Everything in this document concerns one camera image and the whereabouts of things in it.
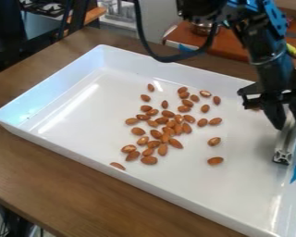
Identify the black metal stand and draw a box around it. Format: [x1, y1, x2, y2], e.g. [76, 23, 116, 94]
[0, 0, 91, 77]

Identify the white tray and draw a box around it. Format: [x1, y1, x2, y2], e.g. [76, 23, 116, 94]
[0, 44, 296, 237]

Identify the silver metal bar tool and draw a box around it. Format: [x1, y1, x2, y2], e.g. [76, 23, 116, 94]
[271, 120, 296, 166]

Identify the brown side table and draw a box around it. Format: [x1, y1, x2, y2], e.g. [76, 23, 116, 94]
[161, 19, 296, 72]

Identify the pile of brown almonds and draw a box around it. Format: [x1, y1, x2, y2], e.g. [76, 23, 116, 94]
[108, 82, 227, 171]

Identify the silver pot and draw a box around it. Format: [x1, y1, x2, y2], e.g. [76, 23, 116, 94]
[190, 18, 223, 37]

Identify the black hanging cable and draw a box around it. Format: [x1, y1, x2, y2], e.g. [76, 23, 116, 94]
[130, 0, 223, 64]

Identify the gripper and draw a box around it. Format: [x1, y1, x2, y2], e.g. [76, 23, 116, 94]
[235, 55, 296, 131]

